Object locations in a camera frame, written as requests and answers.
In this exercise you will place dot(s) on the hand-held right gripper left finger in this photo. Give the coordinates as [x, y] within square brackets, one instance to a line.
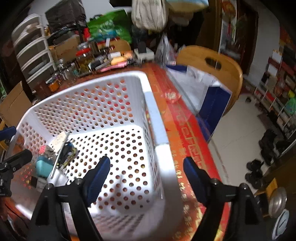
[99, 178]

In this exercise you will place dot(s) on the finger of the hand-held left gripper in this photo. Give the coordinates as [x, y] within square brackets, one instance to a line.
[8, 133]
[16, 158]

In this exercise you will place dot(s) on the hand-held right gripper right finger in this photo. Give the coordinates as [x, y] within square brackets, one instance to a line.
[194, 178]

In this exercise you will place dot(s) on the grey metal strip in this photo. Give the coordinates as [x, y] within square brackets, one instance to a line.
[11, 147]

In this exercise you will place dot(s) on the small pink item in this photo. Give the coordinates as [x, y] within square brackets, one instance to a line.
[43, 150]

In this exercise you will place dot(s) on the teal rounded item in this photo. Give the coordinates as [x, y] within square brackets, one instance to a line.
[44, 167]

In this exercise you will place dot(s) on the black and yellow item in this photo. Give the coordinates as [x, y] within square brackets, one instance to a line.
[67, 154]

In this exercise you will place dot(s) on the white perforated plastic basket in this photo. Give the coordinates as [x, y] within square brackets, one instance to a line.
[129, 150]

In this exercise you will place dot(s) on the white board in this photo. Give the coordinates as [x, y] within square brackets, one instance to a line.
[60, 140]

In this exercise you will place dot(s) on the flat cardboard box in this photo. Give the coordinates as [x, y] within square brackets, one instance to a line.
[13, 104]

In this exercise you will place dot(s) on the brown jar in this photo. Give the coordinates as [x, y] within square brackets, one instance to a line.
[41, 88]

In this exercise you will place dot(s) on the black shoes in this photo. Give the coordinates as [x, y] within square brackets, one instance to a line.
[254, 173]

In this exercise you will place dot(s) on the orange jar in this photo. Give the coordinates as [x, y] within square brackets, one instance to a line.
[53, 85]

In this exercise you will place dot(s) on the blue and white paper bag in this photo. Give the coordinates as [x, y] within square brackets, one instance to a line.
[215, 104]

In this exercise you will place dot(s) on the white plastic drawer unit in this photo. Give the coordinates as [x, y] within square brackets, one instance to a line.
[34, 58]

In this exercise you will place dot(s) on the black boots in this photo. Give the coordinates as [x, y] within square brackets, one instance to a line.
[268, 146]

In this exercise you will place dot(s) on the empty glass jar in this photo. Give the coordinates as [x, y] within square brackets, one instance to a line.
[64, 70]

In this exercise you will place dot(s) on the silver pot lid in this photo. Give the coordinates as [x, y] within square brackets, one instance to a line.
[277, 201]

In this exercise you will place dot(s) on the jar of pickles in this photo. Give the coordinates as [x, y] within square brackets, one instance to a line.
[84, 63]

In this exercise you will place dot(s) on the brown cardboard box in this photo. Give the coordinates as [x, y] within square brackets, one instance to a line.
[67, 47]

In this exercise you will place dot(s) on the pink packet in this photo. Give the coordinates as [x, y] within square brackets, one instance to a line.
[113, 68]

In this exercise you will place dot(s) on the yellow tube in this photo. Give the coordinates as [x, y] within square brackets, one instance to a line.
[119, 60]

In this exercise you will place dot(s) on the shelf of packaged goods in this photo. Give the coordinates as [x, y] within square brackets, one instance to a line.
[282, 92]

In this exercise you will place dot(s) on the white bottle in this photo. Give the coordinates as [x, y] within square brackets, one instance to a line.
[114, 55]

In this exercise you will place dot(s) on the white box device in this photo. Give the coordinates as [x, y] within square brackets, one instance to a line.
[144, 55]

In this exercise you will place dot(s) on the black bag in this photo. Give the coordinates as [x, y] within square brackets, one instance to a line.
[64, 14]

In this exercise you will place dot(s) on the clear plastic bag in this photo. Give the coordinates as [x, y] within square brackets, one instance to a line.
[165, 48]

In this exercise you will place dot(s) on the green shopping bag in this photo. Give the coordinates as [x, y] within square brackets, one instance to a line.
[106, 25]

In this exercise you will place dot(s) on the beige canvas tote bag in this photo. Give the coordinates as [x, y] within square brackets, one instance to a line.
[148, 14]

